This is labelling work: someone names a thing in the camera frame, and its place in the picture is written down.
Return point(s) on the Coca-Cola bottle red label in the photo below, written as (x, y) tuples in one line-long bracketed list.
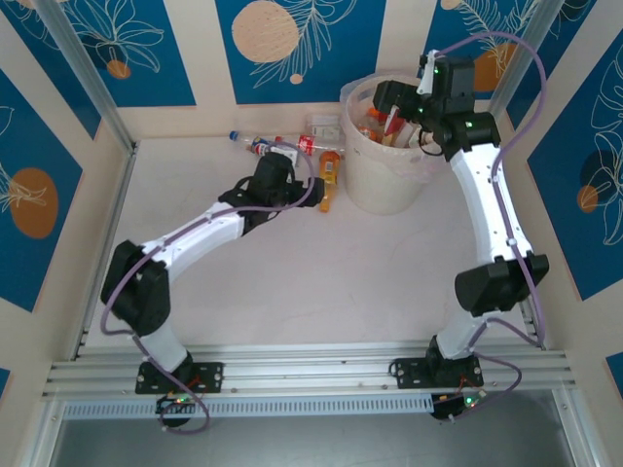
[(305, 143)]

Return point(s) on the square clear bottle white label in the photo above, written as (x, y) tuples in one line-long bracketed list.
[(323, 127)]

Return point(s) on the Pepsi bottle blue label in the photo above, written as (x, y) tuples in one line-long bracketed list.
[(260, 148)]

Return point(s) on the white plastic bin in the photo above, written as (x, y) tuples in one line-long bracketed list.
[(379, 180)]

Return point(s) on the tea bottle red gold label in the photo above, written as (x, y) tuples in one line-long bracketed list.
[(393, 121)]

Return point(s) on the clear bottle orange cap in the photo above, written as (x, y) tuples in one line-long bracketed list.
[(374, 113)]

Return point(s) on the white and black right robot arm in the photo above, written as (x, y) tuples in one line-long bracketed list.
[(487, 204)]

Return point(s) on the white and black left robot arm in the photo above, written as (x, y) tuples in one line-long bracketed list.
[(194, 231)]

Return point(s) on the left controller board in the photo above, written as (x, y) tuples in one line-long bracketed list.
[(177, 401)]

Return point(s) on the controller board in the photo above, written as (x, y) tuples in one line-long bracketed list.
[(445, 408), (177, 401)]

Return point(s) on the right controller board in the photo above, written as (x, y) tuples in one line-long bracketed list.
[(445, 408)]

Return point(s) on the aluminium frame post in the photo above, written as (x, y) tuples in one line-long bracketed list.
[(83, 63), (516, 63)]

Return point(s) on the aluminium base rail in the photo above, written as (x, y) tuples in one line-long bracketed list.
[(311, 370)]

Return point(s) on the aluminium side rail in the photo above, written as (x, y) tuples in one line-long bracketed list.
[(115, 219), (529, 321)]

